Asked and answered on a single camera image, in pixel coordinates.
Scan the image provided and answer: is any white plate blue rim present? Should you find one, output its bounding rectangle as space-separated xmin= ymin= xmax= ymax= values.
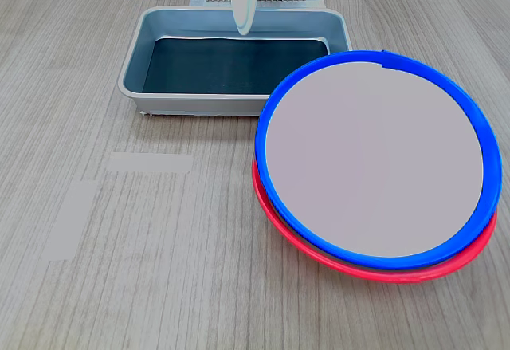
xmin=253 ymin=49 xmax=503 ymax=269

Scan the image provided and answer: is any steel rectangular tray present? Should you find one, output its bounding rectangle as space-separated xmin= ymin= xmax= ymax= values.
xmin=117 ymin=6 xmax=354 ymax=118

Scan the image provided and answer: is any clear tape strip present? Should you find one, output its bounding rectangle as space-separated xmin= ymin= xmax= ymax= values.
xmin=108 ymin=151 xmax=195 ymax=174
xmin=42 ymin=180 xmax=99 ymax=262

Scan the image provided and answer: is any white plate red rim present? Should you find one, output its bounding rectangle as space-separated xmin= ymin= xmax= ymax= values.
xmin=250 ymin=158 xmax=499 ymax=285

